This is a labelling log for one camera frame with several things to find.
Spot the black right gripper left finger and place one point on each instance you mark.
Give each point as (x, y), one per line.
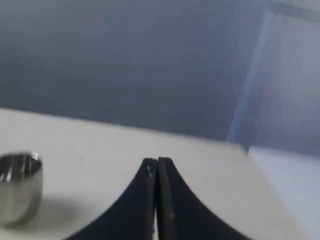
(132, 215)

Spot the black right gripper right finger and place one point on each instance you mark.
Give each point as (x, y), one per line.
(181, 215)

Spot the shiny steel cup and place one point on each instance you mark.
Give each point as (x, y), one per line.
(21, 187)

